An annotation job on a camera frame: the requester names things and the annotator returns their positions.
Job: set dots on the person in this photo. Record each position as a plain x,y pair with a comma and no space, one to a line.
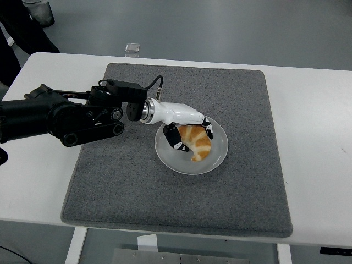
27,38

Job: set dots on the black table control panel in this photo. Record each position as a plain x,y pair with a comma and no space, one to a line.
335,250

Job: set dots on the white table leg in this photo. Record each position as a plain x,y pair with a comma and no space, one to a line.
75,244
284,254

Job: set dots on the metal floor socket cover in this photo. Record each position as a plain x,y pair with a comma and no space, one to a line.
132,47

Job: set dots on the grey felt mat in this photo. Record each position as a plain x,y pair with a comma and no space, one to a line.
123,192

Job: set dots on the grey mesh waste bin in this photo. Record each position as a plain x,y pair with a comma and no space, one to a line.
41,12

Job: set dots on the pale grey round plate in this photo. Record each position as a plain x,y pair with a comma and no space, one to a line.
178,165

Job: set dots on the orange white croissant bread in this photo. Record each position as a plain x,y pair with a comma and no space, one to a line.
202,145

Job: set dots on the grey metal plate with screws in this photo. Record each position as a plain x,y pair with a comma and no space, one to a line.
178,258

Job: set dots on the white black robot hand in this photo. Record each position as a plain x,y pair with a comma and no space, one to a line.
178,114

